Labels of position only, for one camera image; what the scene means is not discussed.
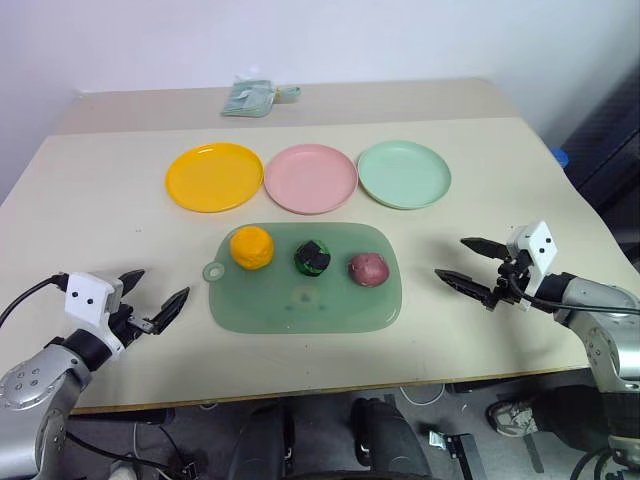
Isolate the grey sneaker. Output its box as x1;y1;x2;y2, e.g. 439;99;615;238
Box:
487;398;541;435

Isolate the dark rounded leg shape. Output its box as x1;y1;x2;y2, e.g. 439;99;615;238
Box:
230;401;296;480
349;395;434;480

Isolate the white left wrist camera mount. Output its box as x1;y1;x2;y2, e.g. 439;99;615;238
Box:
63;270;125;357

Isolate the orange toy fruit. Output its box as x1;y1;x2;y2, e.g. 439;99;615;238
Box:
229;225;276;272

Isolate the green plate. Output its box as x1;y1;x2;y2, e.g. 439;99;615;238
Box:
356;139;453;211

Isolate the white floor cable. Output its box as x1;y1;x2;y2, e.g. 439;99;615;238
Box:
399;383;449;406

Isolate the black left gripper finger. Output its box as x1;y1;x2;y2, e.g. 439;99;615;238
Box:
151;286;191;336
118;268;147;300

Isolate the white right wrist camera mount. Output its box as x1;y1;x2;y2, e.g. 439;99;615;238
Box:
505;220;559;312

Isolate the yellow plate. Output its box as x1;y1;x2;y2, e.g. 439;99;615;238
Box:
165;142;265;215

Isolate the translucent green cutting board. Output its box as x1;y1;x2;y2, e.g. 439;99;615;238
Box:
201;221;404;335

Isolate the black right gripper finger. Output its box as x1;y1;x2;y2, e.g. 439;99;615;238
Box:
434;268;497;302
459;237;509;260

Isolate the dark green vegetable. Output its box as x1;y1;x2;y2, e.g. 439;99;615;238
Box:
293;239;333;277

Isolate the dark rounded left leg shape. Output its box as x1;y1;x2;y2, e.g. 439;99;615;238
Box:
230;401;296;480

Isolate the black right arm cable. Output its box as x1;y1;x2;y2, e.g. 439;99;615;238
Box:
504;273;640;318

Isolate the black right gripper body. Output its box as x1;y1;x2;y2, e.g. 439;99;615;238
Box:
482;249;533;313

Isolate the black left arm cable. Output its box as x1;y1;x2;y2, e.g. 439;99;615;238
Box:
0;272;69;329

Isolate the black metal floor bracket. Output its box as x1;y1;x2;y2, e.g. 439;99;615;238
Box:
427;428;481;480

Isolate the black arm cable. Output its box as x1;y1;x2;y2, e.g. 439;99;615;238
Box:
0;272;69;329
504;273;640;318

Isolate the folded green cloth packet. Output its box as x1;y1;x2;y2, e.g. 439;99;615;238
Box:
221;79;276;119

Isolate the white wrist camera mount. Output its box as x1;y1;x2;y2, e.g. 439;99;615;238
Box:
63;270;125;357
505;220;559;312

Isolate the pink plate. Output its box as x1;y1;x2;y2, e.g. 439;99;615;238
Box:
263;143;359;216

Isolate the dark rounded right leg shape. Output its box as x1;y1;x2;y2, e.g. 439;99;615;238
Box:
349;395;434;480

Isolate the purple sweet potato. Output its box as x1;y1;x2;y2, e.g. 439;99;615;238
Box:
347;252;390;288

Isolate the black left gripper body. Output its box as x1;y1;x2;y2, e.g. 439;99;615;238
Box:
110;303;157;350

